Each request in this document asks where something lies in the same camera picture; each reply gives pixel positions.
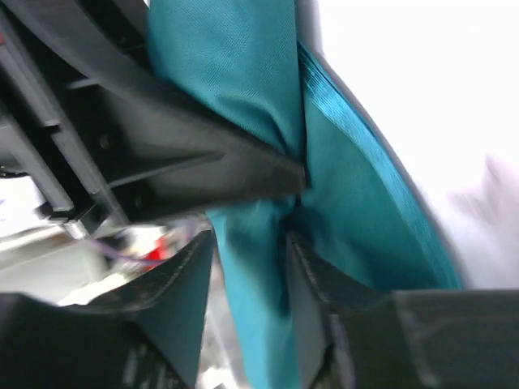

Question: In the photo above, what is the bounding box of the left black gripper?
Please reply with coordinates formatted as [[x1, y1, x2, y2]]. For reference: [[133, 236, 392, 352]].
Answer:
[[1, 1, 130, 235]]

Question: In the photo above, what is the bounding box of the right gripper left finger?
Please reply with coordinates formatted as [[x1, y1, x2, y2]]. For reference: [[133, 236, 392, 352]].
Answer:
[[1, 230, 214, 388]]

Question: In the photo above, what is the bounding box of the teal cloth napkin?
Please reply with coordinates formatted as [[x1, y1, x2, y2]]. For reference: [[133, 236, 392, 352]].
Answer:
[[148, 1, 462, 388]]

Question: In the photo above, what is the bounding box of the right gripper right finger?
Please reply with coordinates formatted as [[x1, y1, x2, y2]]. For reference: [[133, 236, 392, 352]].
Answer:
[[286, 233, 518, 388]]

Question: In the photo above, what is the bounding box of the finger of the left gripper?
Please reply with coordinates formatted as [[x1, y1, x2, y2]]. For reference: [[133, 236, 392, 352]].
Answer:
[[1, 1, 306, 223]]

